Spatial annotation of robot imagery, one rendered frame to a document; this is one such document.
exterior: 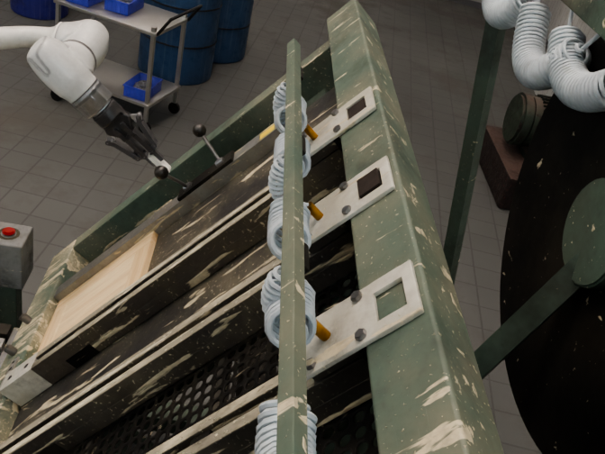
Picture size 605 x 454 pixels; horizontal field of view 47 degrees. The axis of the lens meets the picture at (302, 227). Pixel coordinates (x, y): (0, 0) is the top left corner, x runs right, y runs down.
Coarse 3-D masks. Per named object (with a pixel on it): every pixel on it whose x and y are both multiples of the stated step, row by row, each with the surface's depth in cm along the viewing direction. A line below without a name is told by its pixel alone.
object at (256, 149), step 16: (256, 144) 181; (272, 144) 181; (240, 160) 184; (256, 160) 184; (224, 176) 186; (192, 192) 189; (208, 192) 189; (176, 208) 192; (192, 208) 192; (144, 224) 198; (160, 224) 195; (128, 240) 198; (112, 256) 201; (80, 272) 208; (96, 272) 204; (64, 288) 208
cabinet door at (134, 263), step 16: (144, 240) 196; (128, 256) 195; (144, 256) 187; (112, 272) 196; (128, 272) 187; (144, 272) 181; (80, 288) 204; (96, 288) 196; (112, 288) 187; (64, 304) 204; (80, 304) 196; (96, 304) 187; (64, 320) 196; (80, 320) 187; (48, 336) 195
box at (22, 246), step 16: (0, 224) 228; (16, 224) 230; (0, 240) 222; (16, 240) 223; (32, 240) 233; (0, 256) 223; (16, 256) 223; (32, 256) 237; (0, 272) 226; (16, 272) 226; (16, 288) 230
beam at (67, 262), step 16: (64, 256) 228; (80, 256) 230; (48, 272) 228; (64, 272) 219; (48, 288) 215; (32, 304) 215; (48, 304) 206; (32, 320) 204; (48, 320) 202; (16, 336) 204; (32, 336) 194; (16, 352) 193; (32, 352) 191; (0, 368) 193; (0, 384) 184; (0, 400) 176; (0, 416) 171; (16, 416) 175; (0, 432) 169
